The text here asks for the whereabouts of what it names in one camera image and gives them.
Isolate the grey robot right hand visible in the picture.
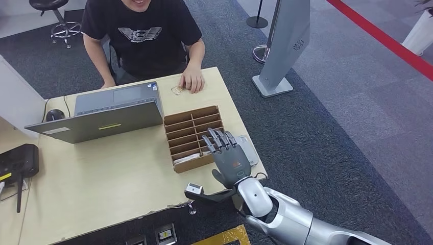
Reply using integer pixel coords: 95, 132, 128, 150
201, 128, 253, 190

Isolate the person's left hand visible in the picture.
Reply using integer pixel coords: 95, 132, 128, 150
178, 64, 206, 94

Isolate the grey card reader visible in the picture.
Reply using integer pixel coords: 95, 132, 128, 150
236, 135, 260, 167

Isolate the white card in organizer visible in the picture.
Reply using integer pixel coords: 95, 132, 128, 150
173, 153, 202, 166

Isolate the person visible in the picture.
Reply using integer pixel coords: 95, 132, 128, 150
81, 0, 206, 94

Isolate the wooden card organizer box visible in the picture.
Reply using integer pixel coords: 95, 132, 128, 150
164, 105, 226, 174

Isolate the black office chair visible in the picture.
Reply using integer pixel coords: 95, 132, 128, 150
101, 37, 190, 85

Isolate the grey laptop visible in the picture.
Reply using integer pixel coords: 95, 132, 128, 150
24, 81, 165, 145

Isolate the black computer mouse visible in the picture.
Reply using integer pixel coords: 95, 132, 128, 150
45, 109, 66, 123

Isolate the yellow floor tape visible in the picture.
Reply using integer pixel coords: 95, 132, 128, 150
191, 225, 252, 245

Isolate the black stool chrome base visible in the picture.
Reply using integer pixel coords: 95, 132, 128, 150
28, 0, 85, 49

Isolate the chrome stanchion base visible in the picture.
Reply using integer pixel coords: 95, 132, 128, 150
253, 44, 272, 65

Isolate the white partition panel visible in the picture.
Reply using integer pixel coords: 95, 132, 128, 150
0, 55, 46, 139

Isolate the grey kiosk stand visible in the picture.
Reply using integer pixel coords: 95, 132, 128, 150
252, 0, 311, 99

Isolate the black desktop device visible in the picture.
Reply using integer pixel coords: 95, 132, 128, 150
0, 144, 40, 185

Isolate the black antenna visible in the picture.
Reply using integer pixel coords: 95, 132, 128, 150
16, 178, 26, 214

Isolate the red barrier belt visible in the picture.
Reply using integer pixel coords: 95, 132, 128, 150
326, 0, 433, 82

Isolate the white planter pot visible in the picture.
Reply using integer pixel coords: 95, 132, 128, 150
401, 8, 433, 57

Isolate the green plant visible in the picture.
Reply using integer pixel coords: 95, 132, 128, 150
414, 0, 433, 17

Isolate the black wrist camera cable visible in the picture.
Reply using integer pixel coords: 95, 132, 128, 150
233, 171, 270, 219

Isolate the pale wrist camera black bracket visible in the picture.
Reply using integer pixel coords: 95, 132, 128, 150
184, 183, 238, 204

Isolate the black stanchion post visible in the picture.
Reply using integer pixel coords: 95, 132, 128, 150
246, 0, 269, 29

